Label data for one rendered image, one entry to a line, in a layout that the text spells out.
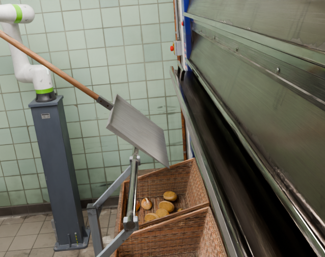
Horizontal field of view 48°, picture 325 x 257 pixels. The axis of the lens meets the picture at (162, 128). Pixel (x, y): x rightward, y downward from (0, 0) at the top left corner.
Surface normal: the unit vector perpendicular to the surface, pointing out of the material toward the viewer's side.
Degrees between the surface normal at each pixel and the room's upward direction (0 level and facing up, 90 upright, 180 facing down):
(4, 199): 90
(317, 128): 70
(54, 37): 90
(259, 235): 10
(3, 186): 90
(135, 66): 90
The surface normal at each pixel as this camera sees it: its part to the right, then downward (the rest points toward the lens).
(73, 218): 0.06, 0.33
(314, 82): -1.00, 0.09
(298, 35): -0.96, -0.24
